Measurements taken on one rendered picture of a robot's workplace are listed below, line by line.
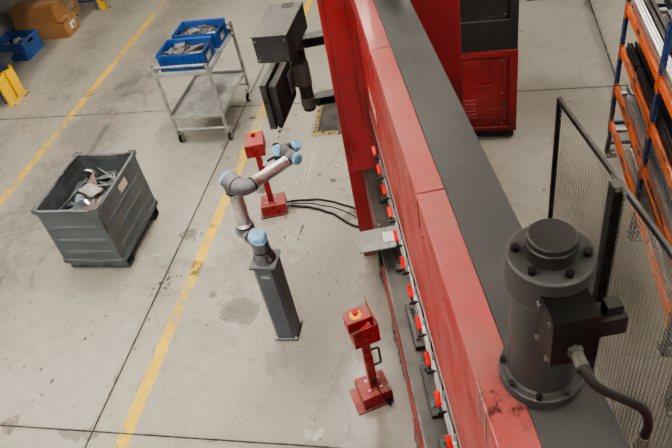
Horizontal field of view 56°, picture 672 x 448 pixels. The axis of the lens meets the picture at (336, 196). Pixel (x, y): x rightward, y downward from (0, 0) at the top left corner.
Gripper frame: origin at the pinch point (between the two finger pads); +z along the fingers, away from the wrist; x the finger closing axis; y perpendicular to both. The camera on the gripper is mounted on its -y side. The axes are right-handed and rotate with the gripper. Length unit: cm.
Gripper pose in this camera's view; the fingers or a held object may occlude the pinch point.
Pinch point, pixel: (270, 161)
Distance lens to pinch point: 436.9
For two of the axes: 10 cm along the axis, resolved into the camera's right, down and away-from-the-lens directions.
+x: 7.3, -2.5, 6.4
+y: 4.1, 9.0, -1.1
